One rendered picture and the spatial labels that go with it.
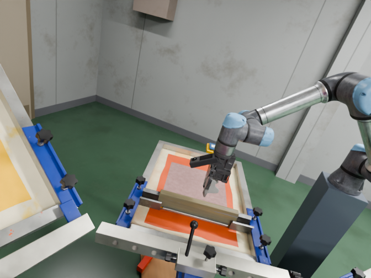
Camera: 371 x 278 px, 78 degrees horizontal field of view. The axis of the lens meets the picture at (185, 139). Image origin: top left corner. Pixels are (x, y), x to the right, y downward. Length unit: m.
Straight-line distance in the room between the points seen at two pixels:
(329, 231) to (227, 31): 2.93
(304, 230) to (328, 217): 0.15
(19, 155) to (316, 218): 1.33
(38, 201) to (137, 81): 3.62
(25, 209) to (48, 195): 0.07
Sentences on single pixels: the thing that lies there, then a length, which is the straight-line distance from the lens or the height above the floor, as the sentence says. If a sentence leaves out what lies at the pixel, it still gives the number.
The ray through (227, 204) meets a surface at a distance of 1.26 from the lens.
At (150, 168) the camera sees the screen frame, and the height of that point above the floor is 0.99.
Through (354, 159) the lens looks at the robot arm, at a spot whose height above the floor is 1.36.
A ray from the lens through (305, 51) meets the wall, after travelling 3.63.
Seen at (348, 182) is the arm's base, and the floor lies 1.25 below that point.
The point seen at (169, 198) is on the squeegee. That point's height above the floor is 1.04.
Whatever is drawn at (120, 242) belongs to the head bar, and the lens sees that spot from 0.87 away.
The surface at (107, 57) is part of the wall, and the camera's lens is 4.59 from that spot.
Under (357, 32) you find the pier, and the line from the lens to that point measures 3.57.
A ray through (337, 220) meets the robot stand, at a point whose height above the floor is 1.05.
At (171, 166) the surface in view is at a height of 0.95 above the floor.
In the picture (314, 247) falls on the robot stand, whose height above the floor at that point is 0.84.
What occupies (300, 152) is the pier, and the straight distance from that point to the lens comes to 3.76.
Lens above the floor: 1.71
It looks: 25 degrees down
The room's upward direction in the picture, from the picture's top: 16 degrees clockwise
